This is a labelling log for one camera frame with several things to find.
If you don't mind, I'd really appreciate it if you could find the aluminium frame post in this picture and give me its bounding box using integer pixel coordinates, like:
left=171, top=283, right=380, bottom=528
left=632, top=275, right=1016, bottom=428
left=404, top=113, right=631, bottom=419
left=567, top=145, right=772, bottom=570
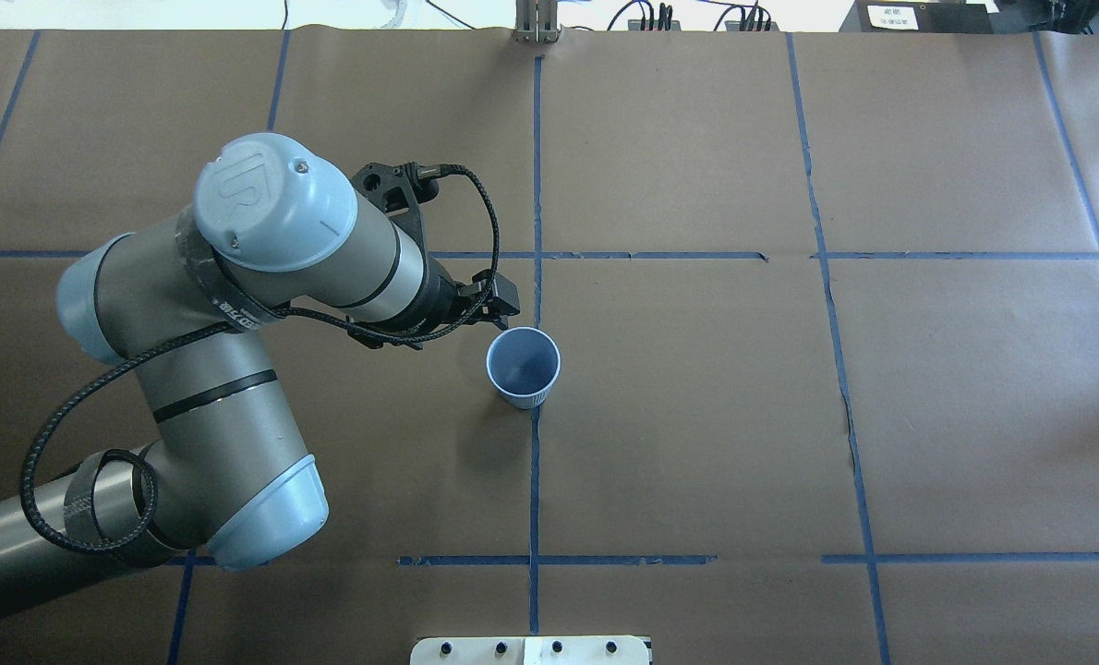
left=513, top=0, right=562, bottom=43

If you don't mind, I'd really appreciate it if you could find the light blue ribbed cup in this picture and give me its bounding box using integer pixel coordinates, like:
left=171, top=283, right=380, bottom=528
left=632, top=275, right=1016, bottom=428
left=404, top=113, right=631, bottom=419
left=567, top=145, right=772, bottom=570
left=485, top=326, right=562, bottom=411

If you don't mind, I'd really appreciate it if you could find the white camera mast base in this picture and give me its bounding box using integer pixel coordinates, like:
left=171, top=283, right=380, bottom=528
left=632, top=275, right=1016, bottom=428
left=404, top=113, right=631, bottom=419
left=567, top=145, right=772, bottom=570
left=409, top=635, right=655, bottom=664

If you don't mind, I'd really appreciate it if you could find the black power supply box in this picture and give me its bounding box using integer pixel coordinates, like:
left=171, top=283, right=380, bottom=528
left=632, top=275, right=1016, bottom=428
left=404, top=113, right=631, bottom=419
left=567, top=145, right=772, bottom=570
left=839, top=1, right=993, bottom=34

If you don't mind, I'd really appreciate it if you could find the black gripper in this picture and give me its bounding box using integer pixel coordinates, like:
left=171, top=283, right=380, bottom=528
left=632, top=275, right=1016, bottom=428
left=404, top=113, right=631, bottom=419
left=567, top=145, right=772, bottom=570
left=411, top=261, right=521, bottom=336

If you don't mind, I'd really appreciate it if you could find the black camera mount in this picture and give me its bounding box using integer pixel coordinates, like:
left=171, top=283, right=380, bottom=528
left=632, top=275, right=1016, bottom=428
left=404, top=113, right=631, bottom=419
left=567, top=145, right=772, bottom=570
left=348, top=163, right=443, bottom=248

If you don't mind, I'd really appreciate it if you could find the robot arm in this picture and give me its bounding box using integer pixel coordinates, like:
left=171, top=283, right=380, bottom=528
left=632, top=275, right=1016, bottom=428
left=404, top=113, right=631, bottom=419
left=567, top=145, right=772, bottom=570
left=0, top=132, right=519, bottom=620

